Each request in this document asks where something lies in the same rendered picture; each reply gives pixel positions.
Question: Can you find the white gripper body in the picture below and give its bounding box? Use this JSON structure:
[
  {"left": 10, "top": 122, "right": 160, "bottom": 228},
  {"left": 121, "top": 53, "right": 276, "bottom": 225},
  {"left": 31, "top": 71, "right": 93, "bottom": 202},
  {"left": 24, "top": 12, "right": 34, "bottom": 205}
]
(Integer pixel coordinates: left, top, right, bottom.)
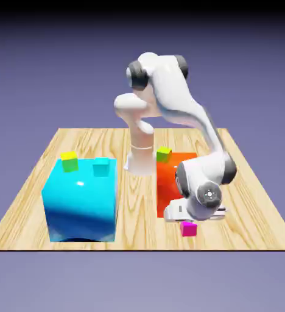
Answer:
[{"left": 163, "top": 198, "right": 227, "bottom": 223}]

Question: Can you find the small magenta cube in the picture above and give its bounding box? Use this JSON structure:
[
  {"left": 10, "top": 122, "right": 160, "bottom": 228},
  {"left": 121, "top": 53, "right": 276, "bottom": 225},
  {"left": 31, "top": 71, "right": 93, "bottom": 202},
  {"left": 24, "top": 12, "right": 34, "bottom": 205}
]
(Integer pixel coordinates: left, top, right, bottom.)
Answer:
[{"left": 180, "top": 221, "right": 198, "bottom": 238}]

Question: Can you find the small yellow-green cube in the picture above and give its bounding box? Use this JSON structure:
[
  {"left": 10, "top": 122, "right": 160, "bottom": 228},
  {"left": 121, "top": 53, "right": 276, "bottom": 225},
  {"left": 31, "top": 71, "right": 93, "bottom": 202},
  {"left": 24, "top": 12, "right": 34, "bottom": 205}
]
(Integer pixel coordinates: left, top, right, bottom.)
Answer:
[
  {"left": 60, "top": 151, "right": 79, "bottom": 173},
  {"left": 156, "top": 146, "right": 172, "bottom": 164}
]

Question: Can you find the small cyan cube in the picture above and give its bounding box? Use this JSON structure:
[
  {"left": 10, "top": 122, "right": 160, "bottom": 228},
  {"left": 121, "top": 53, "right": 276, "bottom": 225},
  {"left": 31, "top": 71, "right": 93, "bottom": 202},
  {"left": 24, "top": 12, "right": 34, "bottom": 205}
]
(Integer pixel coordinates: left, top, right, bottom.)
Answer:
[{"left": 92, "top": 157, "right": 110, "bottom": 177}]

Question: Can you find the large orange box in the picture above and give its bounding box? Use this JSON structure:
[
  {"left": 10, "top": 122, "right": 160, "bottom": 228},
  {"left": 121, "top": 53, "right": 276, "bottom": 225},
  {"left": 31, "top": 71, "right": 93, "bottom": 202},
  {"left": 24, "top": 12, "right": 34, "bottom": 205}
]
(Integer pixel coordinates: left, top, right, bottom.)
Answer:
[{"left": 156, "top": 152, "right": 198, "bottom": 219}]

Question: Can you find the large cyan box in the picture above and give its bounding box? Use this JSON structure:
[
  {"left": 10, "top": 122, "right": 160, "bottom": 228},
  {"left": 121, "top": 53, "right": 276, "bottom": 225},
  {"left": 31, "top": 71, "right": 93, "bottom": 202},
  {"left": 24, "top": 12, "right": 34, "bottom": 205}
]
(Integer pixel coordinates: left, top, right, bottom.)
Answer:
[{"left": 41, "top": 157, "right": 119, "bottom": 243}]

